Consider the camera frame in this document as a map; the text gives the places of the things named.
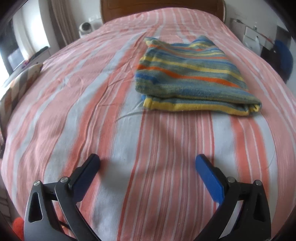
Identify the orange clothing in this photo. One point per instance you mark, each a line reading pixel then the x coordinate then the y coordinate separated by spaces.
pixel 18 227

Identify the white round camera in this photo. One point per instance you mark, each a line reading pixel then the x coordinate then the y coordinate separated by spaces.
pixel 85 29

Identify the pink striped bed sheet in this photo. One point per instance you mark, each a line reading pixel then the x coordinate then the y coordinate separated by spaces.
pixel 85 102

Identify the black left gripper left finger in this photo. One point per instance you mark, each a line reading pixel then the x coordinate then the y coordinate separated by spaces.
pixel 41 221

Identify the striped pillow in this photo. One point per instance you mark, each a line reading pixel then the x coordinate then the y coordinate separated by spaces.
pixel 17 88

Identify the brown wooden headboard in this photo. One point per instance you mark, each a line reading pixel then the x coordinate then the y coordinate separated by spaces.
pixel 113 9

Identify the blue jacket on chair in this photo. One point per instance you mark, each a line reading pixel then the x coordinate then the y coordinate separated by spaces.
pixel 284 60

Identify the striped knit sweater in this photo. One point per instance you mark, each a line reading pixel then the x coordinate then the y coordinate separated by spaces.
pixel 190 77

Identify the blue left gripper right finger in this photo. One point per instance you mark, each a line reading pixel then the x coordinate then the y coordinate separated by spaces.
pixel 253 221

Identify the beige curtain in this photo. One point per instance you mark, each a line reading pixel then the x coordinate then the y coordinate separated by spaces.
pixel 65 20

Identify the white desk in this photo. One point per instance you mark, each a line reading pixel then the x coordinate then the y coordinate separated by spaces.
pixel 240 29

